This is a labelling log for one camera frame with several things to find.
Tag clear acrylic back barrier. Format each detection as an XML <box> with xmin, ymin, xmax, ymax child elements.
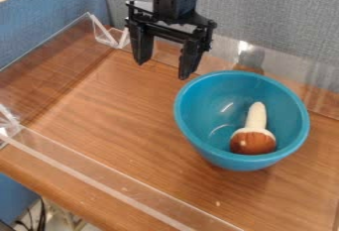
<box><xmin>196</xmin><ymin>35</ymin><xmax>339</xmax><ymax>120</ymax></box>

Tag brown and white toy mushroom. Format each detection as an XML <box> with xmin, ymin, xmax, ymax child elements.
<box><xmin>231</xmin><ymin>102</ymin><xmax>276</xmax><ymax>155</ymax></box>

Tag clear acrylic front barrier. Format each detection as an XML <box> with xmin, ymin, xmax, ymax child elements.
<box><xmin>0</xmin><ymin>104</ymin><xmax>244</xmax><ymax>231</ymax></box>

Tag black floor cables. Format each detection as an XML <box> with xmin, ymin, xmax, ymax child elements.
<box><xmin>12</xmin><ymin>197</ymin><xmax>48</xmax><ymax>231</ymax></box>

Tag blue plastic bowl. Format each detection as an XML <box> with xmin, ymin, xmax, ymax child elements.
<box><xmin>173</xmin><ymin>70</ymin><xmax>309</xmax><ymax>172</ymax></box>

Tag clear acrylic left barrier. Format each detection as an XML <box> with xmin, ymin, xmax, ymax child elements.
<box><xmin>0</xmin><ymin>14</ymin><xmax>112</xmax><ymax>124</ymax></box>

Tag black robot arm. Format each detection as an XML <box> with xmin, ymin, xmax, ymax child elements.
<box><xmin>125</xmin><ymin>0</ymin><xmax>217</xmax><ymax>80</ymax></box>

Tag clear acrylic barrier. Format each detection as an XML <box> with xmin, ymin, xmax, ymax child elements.
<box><xmin>0</xmin><ymin>104</ymin><xmax>244</xmax><ymax>231</ymax></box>
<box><xmin>196</xmin><ymin>35</ymin><xmax>339</xmax><ymax>120</ymax></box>
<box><xmin>0</xmin><ymin>14</ymin><xmax>112</xmax><ymax>124</ymax></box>

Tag clear acrylic corner bracket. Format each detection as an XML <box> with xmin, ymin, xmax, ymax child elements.
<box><xmin>89</xmin><ymin>14</ymin><xmax>129</xmax><ymax>49</ymax></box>

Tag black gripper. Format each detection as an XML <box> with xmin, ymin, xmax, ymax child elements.
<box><xmin>125</xmin><ymin>0</ymin><xmax>217</xmax><ymax>80</ymax></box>

